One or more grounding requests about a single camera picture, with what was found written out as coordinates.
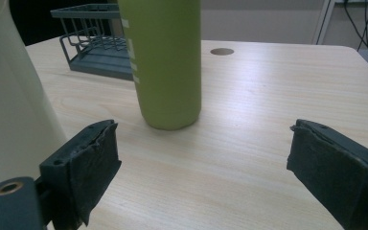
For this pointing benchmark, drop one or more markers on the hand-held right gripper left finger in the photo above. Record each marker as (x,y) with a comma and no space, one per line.
(86,166)

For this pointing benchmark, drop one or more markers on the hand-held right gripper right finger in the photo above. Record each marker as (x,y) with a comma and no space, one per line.
(332,172)

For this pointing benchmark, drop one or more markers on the cream tumbler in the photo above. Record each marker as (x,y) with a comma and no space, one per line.
(6,96)

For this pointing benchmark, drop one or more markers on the green bottle with white cap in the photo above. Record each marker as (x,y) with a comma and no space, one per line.
(169,64)

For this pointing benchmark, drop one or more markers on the dark curtain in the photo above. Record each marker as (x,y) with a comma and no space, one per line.
(32,19)

